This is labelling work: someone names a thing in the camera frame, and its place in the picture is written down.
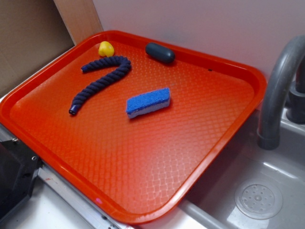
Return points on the brown cardboard panel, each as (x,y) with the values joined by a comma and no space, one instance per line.
(35,32)

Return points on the blue sponge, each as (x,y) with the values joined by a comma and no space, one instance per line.
(148,102)

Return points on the yellow rubber duck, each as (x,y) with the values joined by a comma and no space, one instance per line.
(106,49)

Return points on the round sink drain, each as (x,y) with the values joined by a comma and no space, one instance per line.
(258,200)

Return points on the dark grey faucet knob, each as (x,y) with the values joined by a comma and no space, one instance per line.
(296,98)

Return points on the red plastic tray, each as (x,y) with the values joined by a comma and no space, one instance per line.
(135,170)

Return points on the dark grey oval capsule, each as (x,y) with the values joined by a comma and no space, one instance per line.
(160,53)

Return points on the grey toy sink basin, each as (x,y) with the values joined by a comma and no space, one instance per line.
(211,200)

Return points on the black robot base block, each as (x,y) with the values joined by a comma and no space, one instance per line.
(19,167)

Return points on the grey plastic faucet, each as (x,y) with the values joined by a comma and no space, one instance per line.
(290,62)

